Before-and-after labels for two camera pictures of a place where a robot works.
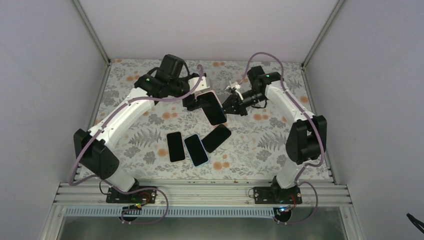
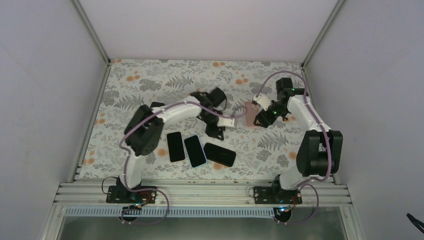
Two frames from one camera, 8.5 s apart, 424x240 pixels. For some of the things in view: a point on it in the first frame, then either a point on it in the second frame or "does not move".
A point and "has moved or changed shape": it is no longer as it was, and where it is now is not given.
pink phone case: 211,106 has moved or changed shape
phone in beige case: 175,147 does not move
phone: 213,140 has moved or changed shape
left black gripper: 191,103 → 213,132
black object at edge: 416,222 does not move
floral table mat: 172,142 does not move
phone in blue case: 196,150 does not move
